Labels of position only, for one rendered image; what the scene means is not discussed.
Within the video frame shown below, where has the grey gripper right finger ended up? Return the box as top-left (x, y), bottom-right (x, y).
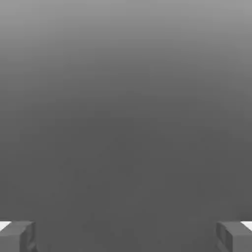
top-left (215, 220), bottom-right (252, 252)

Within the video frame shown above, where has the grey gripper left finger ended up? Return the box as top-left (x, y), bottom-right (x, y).
top-left (0, 220), bottom-right (37, 252)

